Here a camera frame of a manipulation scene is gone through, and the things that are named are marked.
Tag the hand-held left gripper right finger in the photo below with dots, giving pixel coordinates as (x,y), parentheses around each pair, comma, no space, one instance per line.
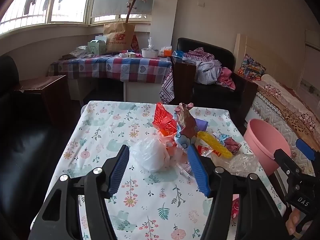
(198,172)

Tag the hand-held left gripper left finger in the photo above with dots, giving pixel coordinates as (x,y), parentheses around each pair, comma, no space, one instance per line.
(120,170)

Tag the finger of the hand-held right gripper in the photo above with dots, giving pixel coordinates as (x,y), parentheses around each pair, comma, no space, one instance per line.
(305,150)
(283,158)

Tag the pink plastic bucket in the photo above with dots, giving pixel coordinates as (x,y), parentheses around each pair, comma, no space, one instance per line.
(262,140)

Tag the yellow foam fruit net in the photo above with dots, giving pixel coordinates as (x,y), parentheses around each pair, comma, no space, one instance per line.
(212,142)

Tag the white plastic bag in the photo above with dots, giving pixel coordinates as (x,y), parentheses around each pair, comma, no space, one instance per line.
(150,155)

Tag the small maroon blue wrapper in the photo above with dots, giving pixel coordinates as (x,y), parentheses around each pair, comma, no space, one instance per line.
(231,143)

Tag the red plastic wrapper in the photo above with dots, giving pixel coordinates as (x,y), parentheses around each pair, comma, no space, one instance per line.
(163,118)

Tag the person's right hand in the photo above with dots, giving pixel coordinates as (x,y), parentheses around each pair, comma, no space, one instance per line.
(293,221)

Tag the small clear plastic wrapper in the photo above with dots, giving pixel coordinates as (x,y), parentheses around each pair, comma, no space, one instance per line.
(185,171)

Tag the red white snack wrapper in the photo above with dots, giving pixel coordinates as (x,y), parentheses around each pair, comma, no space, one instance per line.
(203,150)

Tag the brown floral blanket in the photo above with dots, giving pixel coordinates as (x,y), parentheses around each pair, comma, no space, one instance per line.
(297,115)

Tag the floral tablecloth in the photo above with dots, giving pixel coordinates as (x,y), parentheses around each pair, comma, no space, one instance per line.
(140,205)

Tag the clear crumpled plastic wrap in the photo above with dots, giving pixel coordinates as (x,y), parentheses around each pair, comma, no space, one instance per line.
(240,163)

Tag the bed with patterned blanket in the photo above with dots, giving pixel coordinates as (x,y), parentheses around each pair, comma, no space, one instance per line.
(270,112)

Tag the large crumpled brown blue wrapper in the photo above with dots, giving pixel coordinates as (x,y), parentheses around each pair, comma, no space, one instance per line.
(186,125)

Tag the pink patterned packet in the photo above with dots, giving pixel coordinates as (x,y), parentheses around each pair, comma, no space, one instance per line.
(235,208)

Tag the pink floral quilt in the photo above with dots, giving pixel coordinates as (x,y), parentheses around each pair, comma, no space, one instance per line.
(277,87)

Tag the white desk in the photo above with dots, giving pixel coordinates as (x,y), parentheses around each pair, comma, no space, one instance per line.
(140,91)

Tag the wardrobe with sliding doors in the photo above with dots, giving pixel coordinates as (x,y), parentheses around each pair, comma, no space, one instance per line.
(310,62)

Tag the purple patterned white cloth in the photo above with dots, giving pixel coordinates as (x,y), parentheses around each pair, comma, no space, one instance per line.
(167,90)

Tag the colourful printed pillow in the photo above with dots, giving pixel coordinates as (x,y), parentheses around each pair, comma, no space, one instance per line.
(250,67)

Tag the black sofa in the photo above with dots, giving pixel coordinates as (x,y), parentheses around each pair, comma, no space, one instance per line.
(25,142)

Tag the pink dotted garment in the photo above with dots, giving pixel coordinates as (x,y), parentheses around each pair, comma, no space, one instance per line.
(226,76)

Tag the checkered tablecloth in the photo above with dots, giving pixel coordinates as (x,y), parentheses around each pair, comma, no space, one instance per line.
(112,67)

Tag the dark wooden cabinet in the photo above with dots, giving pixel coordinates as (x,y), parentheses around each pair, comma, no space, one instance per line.
(50,92)

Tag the checkered shirt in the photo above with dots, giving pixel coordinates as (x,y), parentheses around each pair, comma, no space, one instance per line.
(197,53)

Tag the blue plastic bag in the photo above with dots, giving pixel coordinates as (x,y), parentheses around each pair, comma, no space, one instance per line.
(178,54)

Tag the white bowl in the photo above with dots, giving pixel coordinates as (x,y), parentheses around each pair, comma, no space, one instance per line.
(150,53)

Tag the cream headboard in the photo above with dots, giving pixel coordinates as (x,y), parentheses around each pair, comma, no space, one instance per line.
(241,45)

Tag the green cardboard box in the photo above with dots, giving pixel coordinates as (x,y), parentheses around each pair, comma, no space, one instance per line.
(96,47)

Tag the orange tissue box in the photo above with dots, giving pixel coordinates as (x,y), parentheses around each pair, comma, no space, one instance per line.
(166,52)

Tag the red gift bag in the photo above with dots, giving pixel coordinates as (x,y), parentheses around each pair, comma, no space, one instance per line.
(135,43)

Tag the black leather armchair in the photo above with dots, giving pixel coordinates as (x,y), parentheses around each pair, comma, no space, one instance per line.
(190,43)

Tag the white figurine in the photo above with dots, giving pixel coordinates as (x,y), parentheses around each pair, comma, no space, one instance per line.
(150,43)

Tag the brown paper bag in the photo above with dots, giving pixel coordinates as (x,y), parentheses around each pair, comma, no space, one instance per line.
(117,37)

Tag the wooden coat stand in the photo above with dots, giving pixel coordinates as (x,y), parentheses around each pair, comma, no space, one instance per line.
(130,11)

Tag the window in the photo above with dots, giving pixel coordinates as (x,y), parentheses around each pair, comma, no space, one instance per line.
(67,7)

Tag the wall socket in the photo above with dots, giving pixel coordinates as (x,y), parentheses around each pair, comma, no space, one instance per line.
(201,4)

